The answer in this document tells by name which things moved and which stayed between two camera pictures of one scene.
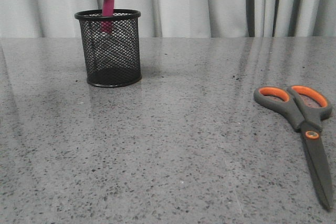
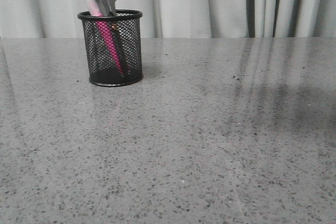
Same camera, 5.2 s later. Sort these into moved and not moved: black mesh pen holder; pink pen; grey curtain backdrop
Moved: pink pen
Not moved: black mesh pen holder; grey curtain backdrop
